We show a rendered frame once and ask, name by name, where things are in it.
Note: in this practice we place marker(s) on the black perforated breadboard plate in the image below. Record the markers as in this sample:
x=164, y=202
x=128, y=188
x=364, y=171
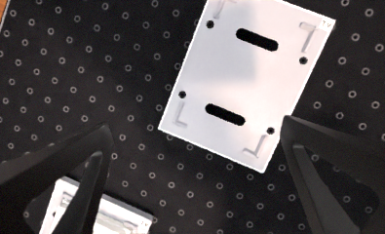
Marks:
x=67, y=66

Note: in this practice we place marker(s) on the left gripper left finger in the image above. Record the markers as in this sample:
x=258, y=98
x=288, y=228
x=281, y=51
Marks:
x=25, y=178

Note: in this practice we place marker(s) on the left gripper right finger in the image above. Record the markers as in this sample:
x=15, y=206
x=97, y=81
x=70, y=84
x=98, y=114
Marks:
x=362, y=158

